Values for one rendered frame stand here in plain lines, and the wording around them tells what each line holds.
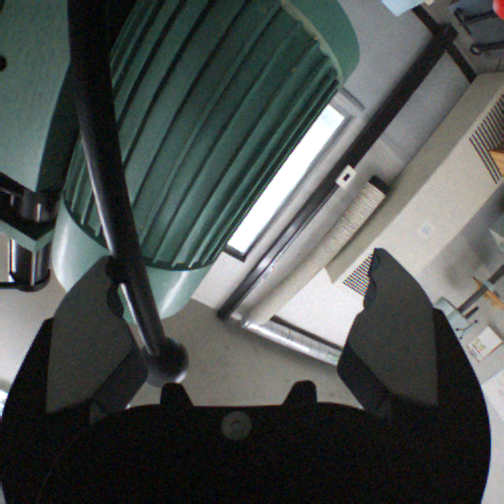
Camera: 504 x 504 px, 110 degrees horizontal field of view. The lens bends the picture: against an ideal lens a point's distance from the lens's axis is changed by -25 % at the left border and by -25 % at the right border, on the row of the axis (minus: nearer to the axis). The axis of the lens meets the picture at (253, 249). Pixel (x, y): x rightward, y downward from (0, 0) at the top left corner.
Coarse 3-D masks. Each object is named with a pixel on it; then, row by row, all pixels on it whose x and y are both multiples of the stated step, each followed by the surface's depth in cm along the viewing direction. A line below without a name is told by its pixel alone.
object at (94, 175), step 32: (96, 0) 5; (96, 32) 6; (96, 64) 6; (96, 96) 7; (96, 128) 7; (96, 160) 8; (96, 192) 8; (128, 224) 9; (128, 256) 10; (128, 288) 11; (160, 320) 13; (160, 352) 13; (160, 384) 13
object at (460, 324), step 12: (492, 228) 147; (492, 276) 146; (480, 288) 151; (492, 288) 143; (444, 300) 152; (468, 300) 157; (444, 312) 151; (456, 312) 150; (468, 312) 167; (456, 324) 157; (468, 324) 159
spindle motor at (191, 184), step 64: (192, 0) 10; (256, 0) 9; (320, 0) 9; (128, 64) 11; (192, 64) 11; (256, 64) 11; (320, 64) 13; (128, 128) 13; (192, 128) 13; (256, 128) 14; (64, 192) 17; (128, 192) 15; (192, 192) 15; (256, 192) 19; (64, 256) 18; (192, 256) 19; (128, 320) 21
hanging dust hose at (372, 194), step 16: (368, 192) 138; (384, 192) 135; (352, 208) 145; (368, 208) 141; (336, 224) 153; (352, 224) 147; (320, 240) 165; (336, 240) 153; (320, 256) 160; (304, 272) 167; (288, 288) 174; (272, 304) 182; (256, 320) 190
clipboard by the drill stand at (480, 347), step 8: (488, 328) 182; (480, 336) 187; (488, 336) 179; (496, 336) 171; (472, 344) 192; (480, 344) 184; (488, 344) 176; (496, 344) 168; (472, 352) 188; (480, 352) 180; (488, 352) 173; (480, 360) 177
